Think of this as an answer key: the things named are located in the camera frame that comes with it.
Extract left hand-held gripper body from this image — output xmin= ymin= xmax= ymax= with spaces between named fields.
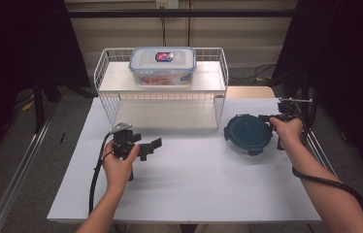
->
xmin=109 ymin=121 xmax=143 ymax=160

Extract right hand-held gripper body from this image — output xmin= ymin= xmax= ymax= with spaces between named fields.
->
xmin=276 ymin=97 xmax=314 ymax=122

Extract round dark teal container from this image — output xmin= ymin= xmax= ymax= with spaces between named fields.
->
xmin=223 ymin=113 xmax=275 ymax=157

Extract white two-tier wire rack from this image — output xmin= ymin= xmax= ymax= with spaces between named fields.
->
xmin=93 ymin=47 xmax=229 ymax=132

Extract clear rectangular blue-rimmed container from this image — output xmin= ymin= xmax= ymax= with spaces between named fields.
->
xmin=128 ymin=46 xmax=198 ymax=88

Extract person's right hand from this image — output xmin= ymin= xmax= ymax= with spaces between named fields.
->
xmin=269 ymin=116 xmax=305 ymax=157

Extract person's left hand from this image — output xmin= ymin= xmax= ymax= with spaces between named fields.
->
xmin=101 ymin=140 xmax=141 ymax=195

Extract small wooden table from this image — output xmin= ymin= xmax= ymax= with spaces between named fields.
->
xmin=225 ymin=85 xmax=277 ymax=99

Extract black metal stand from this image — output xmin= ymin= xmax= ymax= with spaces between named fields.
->
xmin=300 ymin=69 xmax=313 ymax=128
xmin=31 ymin=75 xmax=48 ymax=134

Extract black curtain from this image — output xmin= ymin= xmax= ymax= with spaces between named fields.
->
xmin=0 ymin=0 xmax=90 ymax=173
xmin=271 ymin=0 xmax=363 ymax=187

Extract yellow floor tape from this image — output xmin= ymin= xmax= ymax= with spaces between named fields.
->
xmin=19 ymin=92 xmax=36 ymax=113

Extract black floor cable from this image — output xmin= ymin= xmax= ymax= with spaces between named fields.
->
xmin=230 ymin=63 xmax=279 ymax=83

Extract metal floor rail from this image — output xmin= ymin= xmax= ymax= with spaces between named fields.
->
xmin=304 ymin=127 xmax=363 ymax=233
xmin=0 ymin=105 xmax=59 ymax=233

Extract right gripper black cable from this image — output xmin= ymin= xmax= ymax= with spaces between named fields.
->
xmin=291 ymin=100 xmax=363 ymax=215

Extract black hanging cable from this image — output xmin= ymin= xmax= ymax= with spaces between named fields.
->
xmin=161 ymin=8 xmax=168 ymax=49

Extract white wall outlet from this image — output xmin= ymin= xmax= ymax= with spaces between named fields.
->
xmin=155 ymin=0 xmax=181 ymax=10

